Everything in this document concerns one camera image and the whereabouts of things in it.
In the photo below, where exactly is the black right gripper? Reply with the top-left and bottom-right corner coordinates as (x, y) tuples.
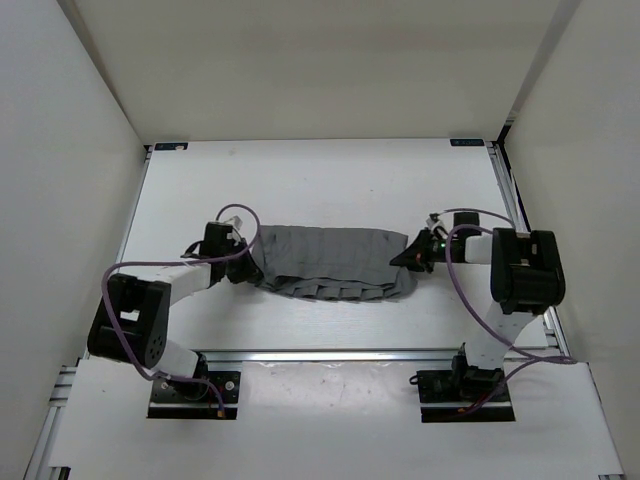
(391, 226), (457, 273)

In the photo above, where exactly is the grey pleated skirt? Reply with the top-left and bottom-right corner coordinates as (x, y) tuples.
(252, 225), (417, 302)

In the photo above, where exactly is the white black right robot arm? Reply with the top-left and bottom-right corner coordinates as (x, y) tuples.
(390, 208), (566, 400)

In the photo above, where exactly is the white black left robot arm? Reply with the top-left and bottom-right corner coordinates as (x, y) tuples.
(87, 217), (261, 400)

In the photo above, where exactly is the blue label right corner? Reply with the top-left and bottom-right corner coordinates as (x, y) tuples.
(450, 138), (485, 147)

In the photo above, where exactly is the blue label corner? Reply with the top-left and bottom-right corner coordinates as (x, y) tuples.
(154, 142), (188, 151)
(450, 138), (485, 147)

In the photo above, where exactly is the blue label left corner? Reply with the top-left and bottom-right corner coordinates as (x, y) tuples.
(154, 142), (188, 151)

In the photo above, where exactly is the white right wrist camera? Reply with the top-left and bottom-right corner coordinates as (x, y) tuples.
(426, 213), (448, 240)

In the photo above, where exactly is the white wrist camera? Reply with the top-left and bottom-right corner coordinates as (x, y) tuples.
(224, 215), (243, 237)
(426, 213), (448, 240)

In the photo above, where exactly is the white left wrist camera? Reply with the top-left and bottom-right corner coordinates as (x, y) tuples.
(224, 215), (243, 237)

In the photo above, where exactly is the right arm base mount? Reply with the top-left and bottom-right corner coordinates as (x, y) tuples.
(409, 347), (510, 406)

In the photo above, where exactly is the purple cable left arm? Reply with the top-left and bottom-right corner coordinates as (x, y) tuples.
(102, 202), (261, 411)

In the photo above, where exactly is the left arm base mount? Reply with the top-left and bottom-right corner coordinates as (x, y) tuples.
(147, 352), (241, 420)

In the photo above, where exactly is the aluminium frame rail right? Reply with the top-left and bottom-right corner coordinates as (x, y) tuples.
(487, 141), (570, 356)

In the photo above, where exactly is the aluminium frame rail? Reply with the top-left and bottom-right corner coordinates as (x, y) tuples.
(22, 144), (154, 480)
(487, 141), (570, 356)

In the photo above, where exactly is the aluminium frame rail left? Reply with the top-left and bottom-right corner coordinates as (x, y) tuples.
(22, 144), (154, 480)

